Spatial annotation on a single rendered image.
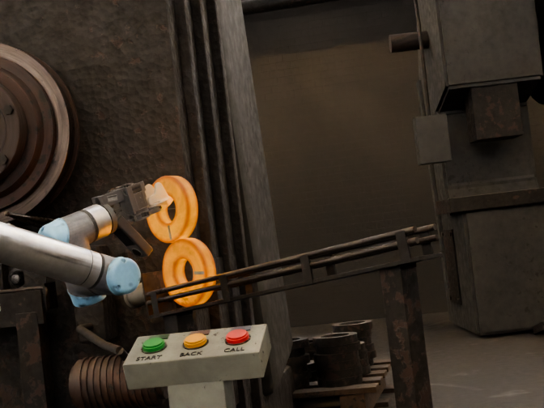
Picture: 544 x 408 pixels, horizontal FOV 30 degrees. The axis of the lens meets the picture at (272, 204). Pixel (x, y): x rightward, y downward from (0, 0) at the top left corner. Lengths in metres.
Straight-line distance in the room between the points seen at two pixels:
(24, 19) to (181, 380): 1.38
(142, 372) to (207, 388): 0.11
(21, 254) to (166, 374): 0.40
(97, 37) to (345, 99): 5.97
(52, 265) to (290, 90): 6.78
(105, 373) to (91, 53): 0.87
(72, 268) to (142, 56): 0.86
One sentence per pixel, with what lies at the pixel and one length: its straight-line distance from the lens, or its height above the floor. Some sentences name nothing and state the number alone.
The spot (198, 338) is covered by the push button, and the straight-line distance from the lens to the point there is 1.77.
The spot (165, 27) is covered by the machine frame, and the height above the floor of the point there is 1.35.
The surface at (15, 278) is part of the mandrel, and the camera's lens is 2.77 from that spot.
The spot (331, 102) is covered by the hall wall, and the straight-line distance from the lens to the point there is 8.62.
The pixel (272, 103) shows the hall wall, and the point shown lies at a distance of 8.69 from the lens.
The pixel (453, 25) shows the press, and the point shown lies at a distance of 6.55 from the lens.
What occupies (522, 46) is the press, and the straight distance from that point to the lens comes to 6.62.
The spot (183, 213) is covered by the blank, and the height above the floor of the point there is 0.85.
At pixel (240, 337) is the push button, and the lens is 1.75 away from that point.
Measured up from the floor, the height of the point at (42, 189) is 0.96.
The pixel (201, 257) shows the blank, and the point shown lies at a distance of 2.28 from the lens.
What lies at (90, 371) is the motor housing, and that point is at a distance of 2.44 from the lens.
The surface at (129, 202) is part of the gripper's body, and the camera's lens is 2.27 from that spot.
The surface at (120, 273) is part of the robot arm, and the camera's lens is 2.05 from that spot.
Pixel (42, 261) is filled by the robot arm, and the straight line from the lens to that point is 1.99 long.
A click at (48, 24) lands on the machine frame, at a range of 2.82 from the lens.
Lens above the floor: 0.77
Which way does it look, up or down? 2 degrees up
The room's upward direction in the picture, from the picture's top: 7 degrees counter-clockwise
